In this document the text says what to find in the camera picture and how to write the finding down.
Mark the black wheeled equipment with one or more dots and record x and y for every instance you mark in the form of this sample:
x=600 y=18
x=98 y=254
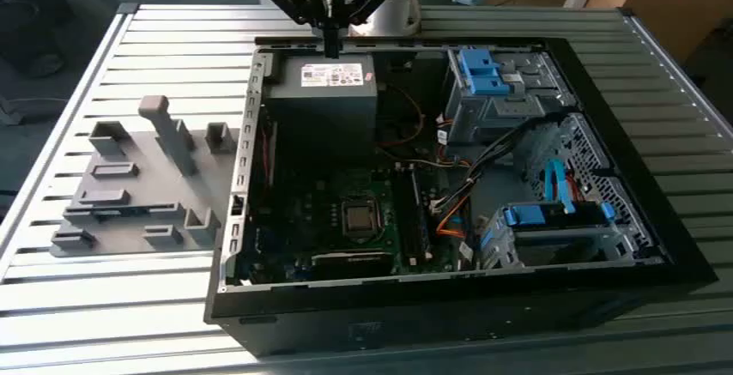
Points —
x=34 y=27

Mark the grey parts rack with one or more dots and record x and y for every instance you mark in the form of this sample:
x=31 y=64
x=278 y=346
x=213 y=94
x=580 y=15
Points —
x=143 y=169

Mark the blue drive carrier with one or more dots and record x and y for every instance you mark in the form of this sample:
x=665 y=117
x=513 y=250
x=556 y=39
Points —
x=484 y=74

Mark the black graphics card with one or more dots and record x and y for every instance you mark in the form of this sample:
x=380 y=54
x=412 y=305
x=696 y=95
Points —
x=352 y=263

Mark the grey metal drive cage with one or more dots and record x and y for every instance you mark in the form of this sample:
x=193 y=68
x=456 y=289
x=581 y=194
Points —
x=476 y=113

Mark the grey metal disk bay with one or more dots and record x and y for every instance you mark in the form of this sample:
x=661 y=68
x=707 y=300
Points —
x=573 y=242

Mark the black open PC case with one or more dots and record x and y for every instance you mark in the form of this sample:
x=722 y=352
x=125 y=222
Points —
x=401 y=319

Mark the blue RAM stick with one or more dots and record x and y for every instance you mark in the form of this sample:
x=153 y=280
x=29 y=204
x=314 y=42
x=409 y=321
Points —
x=118 y=212

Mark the brown wooden cabinet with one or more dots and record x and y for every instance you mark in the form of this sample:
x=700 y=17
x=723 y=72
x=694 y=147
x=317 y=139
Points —
x=676 y=6

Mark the white power supply label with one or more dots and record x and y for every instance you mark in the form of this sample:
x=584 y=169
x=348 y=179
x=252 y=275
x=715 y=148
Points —
x=333 y=75

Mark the green motherboard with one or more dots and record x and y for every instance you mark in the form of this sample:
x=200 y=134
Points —
x=309 y=216

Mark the silver CPU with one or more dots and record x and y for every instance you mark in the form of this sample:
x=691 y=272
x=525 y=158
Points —
x=361 y=218

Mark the grey power supply unit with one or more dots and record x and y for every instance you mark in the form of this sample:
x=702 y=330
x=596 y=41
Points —
x=321 y=113

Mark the hard disk in blue carrier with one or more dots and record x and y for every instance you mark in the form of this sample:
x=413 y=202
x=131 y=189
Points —
x=536 y=215

